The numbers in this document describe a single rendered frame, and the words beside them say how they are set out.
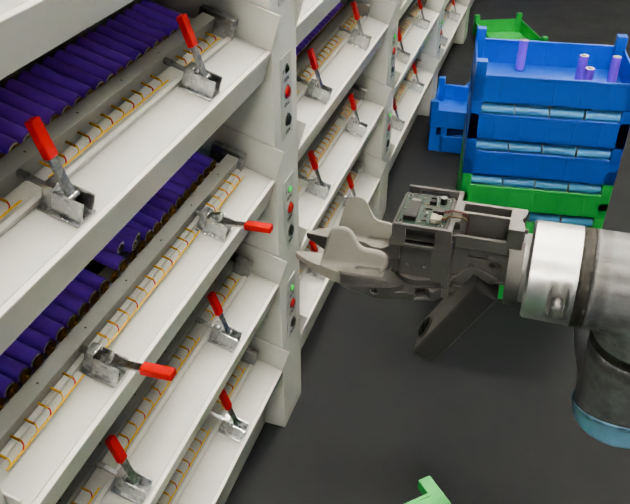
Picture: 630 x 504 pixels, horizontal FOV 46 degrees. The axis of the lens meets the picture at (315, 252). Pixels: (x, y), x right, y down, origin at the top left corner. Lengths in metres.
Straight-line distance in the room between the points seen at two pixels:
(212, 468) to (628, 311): 0.72
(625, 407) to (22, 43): 0.59
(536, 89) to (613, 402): 0.86
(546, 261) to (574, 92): 0.88
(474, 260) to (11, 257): 0.39
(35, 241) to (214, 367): 0.47
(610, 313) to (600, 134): 0.91
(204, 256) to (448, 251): 0.37
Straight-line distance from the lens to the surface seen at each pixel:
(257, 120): 1.05
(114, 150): 0.76
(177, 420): 1.00
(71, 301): 0.83
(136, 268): 0.87
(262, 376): 1.31
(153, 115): 0.82
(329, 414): 1.46
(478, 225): 0.68
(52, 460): 0.74
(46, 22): 0.60
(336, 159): 1.52
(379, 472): 1.38
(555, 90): 1.50
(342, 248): 0.69
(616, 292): 0.66
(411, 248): 0.67
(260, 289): 1.18
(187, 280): 0.90
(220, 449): 1.21
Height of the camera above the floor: 1.09
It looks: 36 degrees down
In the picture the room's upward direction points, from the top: straight up
